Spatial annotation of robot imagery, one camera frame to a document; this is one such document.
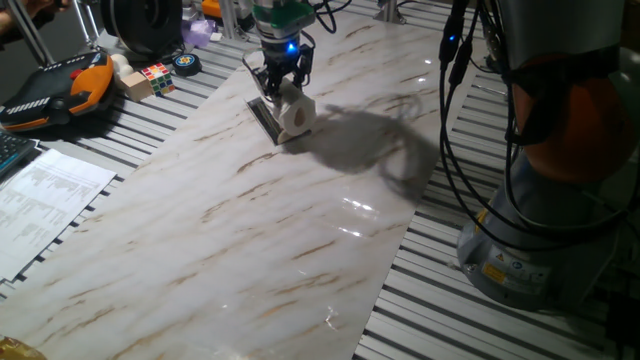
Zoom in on round black blue disc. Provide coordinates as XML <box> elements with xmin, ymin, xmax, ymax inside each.
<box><xmin>172</xmin><ymin>52</ymin><xmax>204</xmax><ymax>77</ymax></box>

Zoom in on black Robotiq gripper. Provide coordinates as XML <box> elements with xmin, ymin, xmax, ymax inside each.
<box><xmin>253</xmin><ymin>31</ymin><xmax>317</xmax><ymax>104</ymax></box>

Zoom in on metal post foot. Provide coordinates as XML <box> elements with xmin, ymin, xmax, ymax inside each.
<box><xmin>373</xmin><ymin>0</ymin><xmax>407</xmax><ymax>25</ymax></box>

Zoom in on green wrist mount adapter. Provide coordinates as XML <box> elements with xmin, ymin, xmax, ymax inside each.
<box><xmin>264</xmin><ymin>2</ymin><xmax>317</xmax><ymax>30</ymax></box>

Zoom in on gold foil packet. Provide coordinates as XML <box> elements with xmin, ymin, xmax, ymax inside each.
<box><xmin>0</xmin><ymin>336</ymin><xmax>49</xmax><ymax>360</ymax></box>

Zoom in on slanted aluminium frame bar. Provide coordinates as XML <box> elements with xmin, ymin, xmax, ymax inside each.
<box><xmin>4</xmin><ymin>0</ymin><xmax>56</xmax><ymax>66</ymax></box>

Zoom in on white toilet paper roll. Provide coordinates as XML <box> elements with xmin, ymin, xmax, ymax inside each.
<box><xmin>272</xmin><ymin>79</ymin><xmax>318</xmax><ymax>144</ymax></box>

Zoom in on colourful Rubik's cube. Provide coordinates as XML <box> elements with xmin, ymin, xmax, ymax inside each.
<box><xmin>140</xmin><ymin>62</ymin><xmax>177</xmax><ymax>98</ymax></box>

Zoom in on printed white paper sheets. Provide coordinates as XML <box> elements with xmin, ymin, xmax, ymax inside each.
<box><xmin>0</xmin><ymin>148</ymin><xmax>117</xmax><ymax>284</ymax></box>

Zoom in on aluminium profile post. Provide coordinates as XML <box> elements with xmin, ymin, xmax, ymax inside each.
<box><xmin>218</xmin><ymin>0</ymin><xmax>242</xmax><ymax>41</ymax></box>

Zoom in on black cable with lit plug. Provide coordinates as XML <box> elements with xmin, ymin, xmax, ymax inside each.
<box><xmin>438</xmin><ymin>0</ymin><xmax>631</xmax><ymax>251</ymax></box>

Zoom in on person forearm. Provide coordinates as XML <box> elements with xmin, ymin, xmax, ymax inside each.
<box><xmin>0</xmin><ymin>0</ymin><xmax>74</xmax><ymax>34</ymax></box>

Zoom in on orange black teach pendant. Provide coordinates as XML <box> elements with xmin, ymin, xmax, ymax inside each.
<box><xmin>0</xmin><ymin>51</ymin><xmax>116</xmax><ymax>133</ymax></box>

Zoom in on marble pattern table sheet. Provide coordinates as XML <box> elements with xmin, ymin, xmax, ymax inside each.
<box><xmin>0</xmin><ymin>4</ymin><xmax>476</xmax><ymax>360</ymax></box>

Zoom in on small white rounded figure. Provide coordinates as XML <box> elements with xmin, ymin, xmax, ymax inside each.
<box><xmin>109</xmin><ymin>53</ymin><xmax>135</xmax><ymax>81</ymax></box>

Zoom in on plain wooden cube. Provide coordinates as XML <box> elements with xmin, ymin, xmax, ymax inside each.
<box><xmin>119</xmin><ymin>71</ymin><xmax>154</xmax><ymax>103</ymax></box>

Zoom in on large black spool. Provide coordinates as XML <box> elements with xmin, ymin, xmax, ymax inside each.
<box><xmin>99</xmin><ymin>0</ymin><xmax>184</xmax><ymax>56</ymax></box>

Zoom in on purple translucent object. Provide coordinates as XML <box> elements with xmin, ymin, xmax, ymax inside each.
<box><xmin>180</xmin><ymin>18</ymin><xmax>217</xmax><ymax>49</ymax></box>

